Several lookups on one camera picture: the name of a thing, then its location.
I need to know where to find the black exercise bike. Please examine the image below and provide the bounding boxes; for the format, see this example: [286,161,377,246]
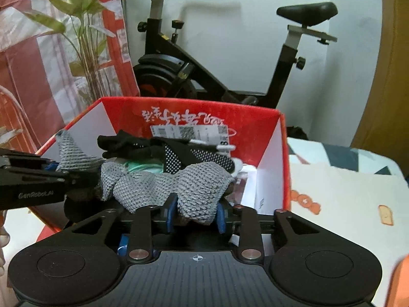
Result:
[117,0,338,109]

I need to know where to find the grey knitted cloth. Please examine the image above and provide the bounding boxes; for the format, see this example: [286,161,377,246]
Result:
[56,131,235,226]

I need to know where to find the pink plant print curtain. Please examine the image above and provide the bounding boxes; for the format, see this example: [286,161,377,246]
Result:
[0,0,141,154]

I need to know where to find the red strawberry print cardboard box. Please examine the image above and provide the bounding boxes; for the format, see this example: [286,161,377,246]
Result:
[30,96,292,234]

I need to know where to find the white printed tablecloth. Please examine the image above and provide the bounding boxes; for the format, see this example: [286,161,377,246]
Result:
[0,136,409,307]

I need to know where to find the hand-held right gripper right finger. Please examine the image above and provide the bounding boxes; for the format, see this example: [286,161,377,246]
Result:
[215,202,321,263]

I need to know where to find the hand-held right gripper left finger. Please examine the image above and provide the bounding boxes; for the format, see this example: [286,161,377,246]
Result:
[72,193,178,263]

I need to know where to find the yellow wooden door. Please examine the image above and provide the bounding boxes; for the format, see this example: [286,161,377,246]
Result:
[351,0,409,180]

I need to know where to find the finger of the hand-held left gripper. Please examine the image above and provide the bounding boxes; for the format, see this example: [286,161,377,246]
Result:
[41,162,70,176]
[65,170,103,201]

